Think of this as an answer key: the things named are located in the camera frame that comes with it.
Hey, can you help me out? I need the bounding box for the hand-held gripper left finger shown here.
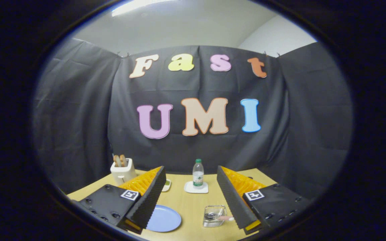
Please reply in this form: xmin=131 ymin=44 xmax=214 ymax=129
xmin=72 ymin=166 xmax=167 ymax=235

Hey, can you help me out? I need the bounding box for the white square coaster tray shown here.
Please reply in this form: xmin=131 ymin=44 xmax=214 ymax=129
xmin=184 ymin=181 xmax=209 ymax=194

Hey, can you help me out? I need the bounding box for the metal wire basket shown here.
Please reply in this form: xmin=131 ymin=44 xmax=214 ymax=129
xmin=203 ymin=205 xmax=228 ymax=228

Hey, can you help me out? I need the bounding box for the clear plastic water bottle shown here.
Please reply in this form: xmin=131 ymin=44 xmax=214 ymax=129
xmin=193 ymin=159 xmax=204 ymax=188

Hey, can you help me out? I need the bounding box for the spoon with red checked handle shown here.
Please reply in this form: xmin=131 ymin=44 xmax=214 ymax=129
xmin=205 ymin=212 xmax=235 ymax=222

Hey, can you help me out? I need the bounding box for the blue round plate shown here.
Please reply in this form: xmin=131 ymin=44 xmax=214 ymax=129
xmin=145 ymin=205 xmax=182 ymax=233

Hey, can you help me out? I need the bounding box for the cream toaster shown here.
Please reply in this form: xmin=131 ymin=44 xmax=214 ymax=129
xmin=110 ymin=158 xmax=137 ymax=185

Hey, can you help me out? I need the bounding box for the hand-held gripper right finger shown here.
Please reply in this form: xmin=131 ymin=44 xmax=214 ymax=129
xmin=216 ymin=165 xmax=312 ymax=235

